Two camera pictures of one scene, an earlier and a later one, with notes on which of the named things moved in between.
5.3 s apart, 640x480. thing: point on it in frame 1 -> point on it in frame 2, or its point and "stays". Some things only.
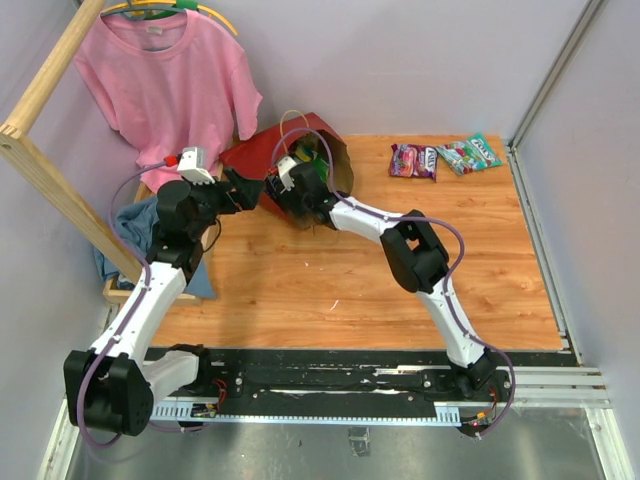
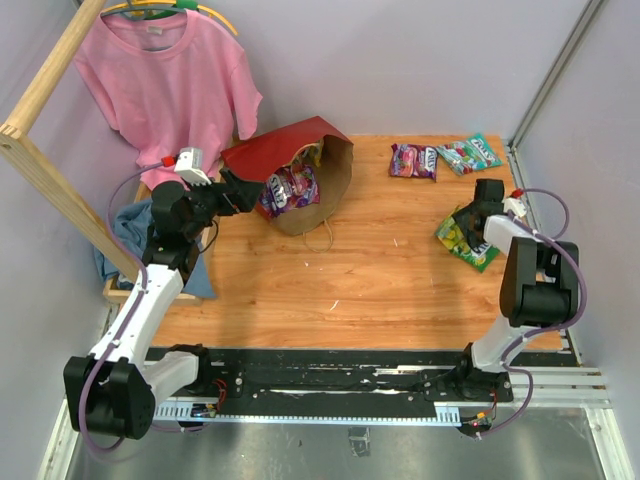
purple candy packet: x=407 y=160 stays
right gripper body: x=299 y=205 -> x=462 y=218
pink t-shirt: x=168 y=86 stays
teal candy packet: x=467 y=156 stays
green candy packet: x=311 y=155 -> x=451 y=236
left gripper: x=246 y=192 stays
